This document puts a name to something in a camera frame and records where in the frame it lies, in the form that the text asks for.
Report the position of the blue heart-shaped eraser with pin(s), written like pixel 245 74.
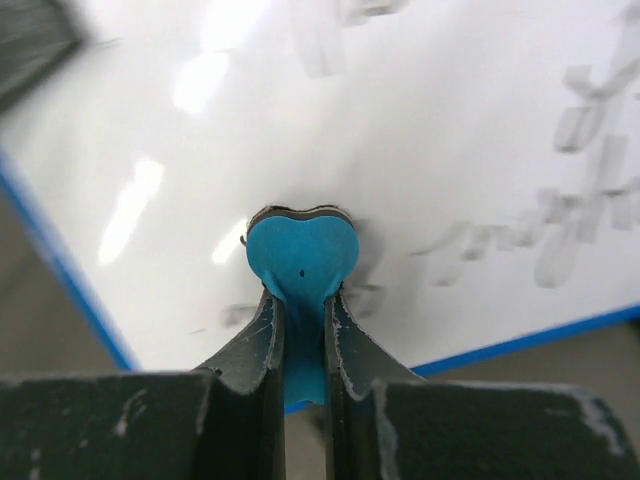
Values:
pixel 302 257

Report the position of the blue framed whiteboard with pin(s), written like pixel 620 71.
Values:
pixel 488 152

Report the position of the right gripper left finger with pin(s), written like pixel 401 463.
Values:
pixel 221 420

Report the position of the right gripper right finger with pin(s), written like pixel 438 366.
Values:
pixel 383 421

